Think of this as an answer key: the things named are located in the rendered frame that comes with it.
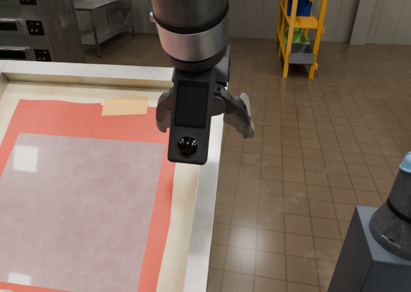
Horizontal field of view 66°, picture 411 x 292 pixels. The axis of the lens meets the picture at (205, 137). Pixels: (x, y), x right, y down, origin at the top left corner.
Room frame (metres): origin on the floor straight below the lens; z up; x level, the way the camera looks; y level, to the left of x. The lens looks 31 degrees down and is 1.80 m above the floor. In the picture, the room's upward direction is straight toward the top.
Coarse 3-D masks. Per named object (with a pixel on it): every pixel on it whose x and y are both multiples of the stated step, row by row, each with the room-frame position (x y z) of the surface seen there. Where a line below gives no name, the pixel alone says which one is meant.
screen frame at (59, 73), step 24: (0, 72) 0.73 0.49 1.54; (24, 72) 0.72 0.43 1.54; (48, 72) 0.72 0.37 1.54; (72, 72) 0.71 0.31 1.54; (96, 72) 0.71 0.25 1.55; (120, 72) 0.70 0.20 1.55; (144, 72) 0.70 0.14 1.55; (168, 72) 0.69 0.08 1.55; (0, 96) 0.70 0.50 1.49; (216, 120) 0.58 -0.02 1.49; (216, 144) 0.53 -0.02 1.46; (216, 168) 0.48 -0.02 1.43; (216, 192) 0.45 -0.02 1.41; (192, 240) 0.37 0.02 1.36; (192, 264) 0.34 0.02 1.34; (192, 288) 0.31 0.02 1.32
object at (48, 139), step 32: (32, 128) 0.62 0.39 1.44; (64, 128) 0.62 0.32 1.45; (0, 160) 0.56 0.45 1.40; (32, 160) 0.56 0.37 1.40; (64, 160) 0.55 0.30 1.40; (0, 192) 0.50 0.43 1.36; (32, 192) 0.49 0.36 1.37; (64, 192) 0.49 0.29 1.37; (0, 224) 0.44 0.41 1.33; (32, 224) 0.44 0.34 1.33; (0, 256) 0.39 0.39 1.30; (32, 256) 0.39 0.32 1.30; (0, 288) 0.34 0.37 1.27; (32, 288) 0.34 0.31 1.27
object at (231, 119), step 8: (240, 96) 0.43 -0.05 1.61; (248, 104) 0.44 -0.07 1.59; (224, 112) 0.40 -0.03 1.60; (248, 112) 0.43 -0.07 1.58; (224, 120) 0.39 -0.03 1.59; (232, 120) 0.39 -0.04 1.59; (240, 120) 0.39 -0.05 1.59; (240, 128) 0.40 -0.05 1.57; (248, 128) 0.40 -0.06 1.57; (248, 136) 0.41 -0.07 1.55
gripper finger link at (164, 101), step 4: (164, 92) 0.40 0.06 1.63; (168, 92) 0.38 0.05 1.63; (160, 96) 0.40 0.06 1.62; (164, 96) 0.39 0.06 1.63; (168, 96) 0.38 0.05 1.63; (160, 100) 0.39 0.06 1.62; (164, 100) 0.38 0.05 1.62; (168, 100) 0.38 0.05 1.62; (160, 104) 0.39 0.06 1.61; (164, 104) 0.39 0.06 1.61; (168, 104) 0.39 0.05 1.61; (156, 108) 0.40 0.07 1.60; (160, 108) 0.40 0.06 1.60; (164, 108) 0.39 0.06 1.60; (156, 112) 0.40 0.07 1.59; (160, 112) 0.40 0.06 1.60; (156, 116) 0.41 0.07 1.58
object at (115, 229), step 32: (96, 128) 0.61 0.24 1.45; (128, 128) 0.61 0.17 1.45; (96, 160) 0.55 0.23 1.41; (128, 160) 0.54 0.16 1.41; (160, 160) 0.54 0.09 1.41; (96, 192) 0.49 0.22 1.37; (128, 192) 0.48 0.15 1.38; (160, 192) 0.48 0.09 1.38; (64, 224) 0.43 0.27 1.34; (96, 224) 0.43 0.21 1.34; (128, 224) 0.43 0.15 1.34; (160, 224) 0.43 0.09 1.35; (64, 256) 0.38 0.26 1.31; (96, 256) 0.38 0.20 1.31; (128, 256) 0.38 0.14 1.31; (160, 256) 0.38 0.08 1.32; (64, 288) 0.34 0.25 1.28; (96, 288) 0.34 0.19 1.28; (128, 288) 0.33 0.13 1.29
